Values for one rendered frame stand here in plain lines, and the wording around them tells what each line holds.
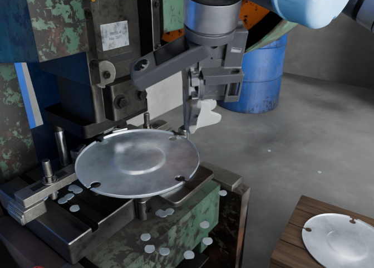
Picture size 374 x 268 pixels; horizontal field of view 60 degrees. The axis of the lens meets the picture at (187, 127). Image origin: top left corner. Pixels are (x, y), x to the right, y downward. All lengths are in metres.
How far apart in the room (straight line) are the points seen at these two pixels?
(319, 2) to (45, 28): 0.40
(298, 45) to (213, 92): 3.57
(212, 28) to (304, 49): 3.63
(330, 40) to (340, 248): 2.96
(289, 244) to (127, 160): 0.67
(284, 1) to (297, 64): 3.77
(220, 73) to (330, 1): 0.20
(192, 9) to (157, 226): 0.53
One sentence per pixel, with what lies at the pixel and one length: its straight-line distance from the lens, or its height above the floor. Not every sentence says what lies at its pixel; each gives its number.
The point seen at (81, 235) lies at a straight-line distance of 0.73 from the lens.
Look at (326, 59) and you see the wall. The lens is 3.99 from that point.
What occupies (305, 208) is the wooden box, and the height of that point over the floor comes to 0.35.
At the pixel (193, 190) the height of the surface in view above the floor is 0.78.
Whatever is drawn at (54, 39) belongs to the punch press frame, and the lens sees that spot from 0.58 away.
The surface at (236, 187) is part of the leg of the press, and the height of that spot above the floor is 0.62.
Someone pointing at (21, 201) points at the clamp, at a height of 0.75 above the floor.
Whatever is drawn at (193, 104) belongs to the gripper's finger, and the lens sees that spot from 0.49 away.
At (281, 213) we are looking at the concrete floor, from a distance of 1.88.
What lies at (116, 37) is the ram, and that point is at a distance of 0.72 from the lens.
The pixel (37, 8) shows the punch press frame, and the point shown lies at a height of 1.14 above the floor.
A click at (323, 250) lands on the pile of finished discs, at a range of 1.24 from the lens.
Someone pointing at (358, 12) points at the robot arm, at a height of 1.15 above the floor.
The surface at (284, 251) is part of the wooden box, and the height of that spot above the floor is 0.35.
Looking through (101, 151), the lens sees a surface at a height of 0.78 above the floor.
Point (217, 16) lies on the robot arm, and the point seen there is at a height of 1.14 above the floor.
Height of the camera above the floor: 1.20
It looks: 27 degrees down
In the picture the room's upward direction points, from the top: straight up
